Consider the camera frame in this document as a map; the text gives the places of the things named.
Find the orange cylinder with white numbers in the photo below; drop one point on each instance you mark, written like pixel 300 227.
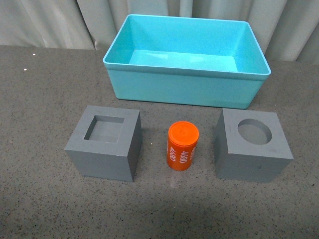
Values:
pixel 181 144

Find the gray cube with square hole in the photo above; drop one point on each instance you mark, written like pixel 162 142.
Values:
pixel 106 143

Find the gray cube with round hole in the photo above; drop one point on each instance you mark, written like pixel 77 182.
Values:
pixel 250 146

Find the light blue plastic box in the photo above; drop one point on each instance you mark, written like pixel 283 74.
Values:
pixel 182 60

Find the white pleated curtain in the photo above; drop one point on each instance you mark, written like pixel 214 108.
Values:
pixel 285 29

